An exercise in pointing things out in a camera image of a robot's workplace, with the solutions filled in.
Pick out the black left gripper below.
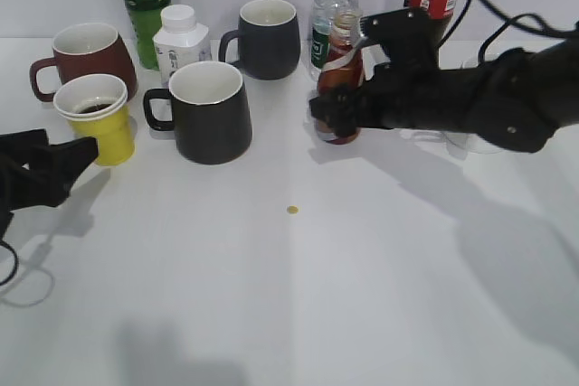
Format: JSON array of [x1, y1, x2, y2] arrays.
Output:
[[1, 129, 99, 238]]

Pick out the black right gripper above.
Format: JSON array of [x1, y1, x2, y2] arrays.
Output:
[[308, 7, 489, 139]]

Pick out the brown coffee drink bottle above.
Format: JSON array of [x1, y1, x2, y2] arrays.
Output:
[[315, 7, 365, 146]]

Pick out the yellow paper cup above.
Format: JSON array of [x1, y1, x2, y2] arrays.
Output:
[[52, 73, 135, 166]]

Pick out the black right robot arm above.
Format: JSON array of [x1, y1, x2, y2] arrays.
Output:
[[309, 8, 578, 153]]

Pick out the clear water bottle green label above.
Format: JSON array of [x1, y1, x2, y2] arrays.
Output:
[[308, 0, 359, 81]]

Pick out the dark grey mug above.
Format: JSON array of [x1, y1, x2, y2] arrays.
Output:
[[218, 0, 301, 80]]

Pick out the dark red mug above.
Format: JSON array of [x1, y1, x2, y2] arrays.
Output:
[[29, 23, 138, 102]]

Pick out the black mug white interior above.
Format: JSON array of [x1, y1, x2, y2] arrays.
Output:
[[143, 61, 252, 165]]

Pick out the white milk bottle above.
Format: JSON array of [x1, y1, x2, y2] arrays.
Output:
[[153, 5, 212, 88]]

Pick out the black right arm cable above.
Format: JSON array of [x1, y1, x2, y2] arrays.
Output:
[[433, 0, 579, 66]]

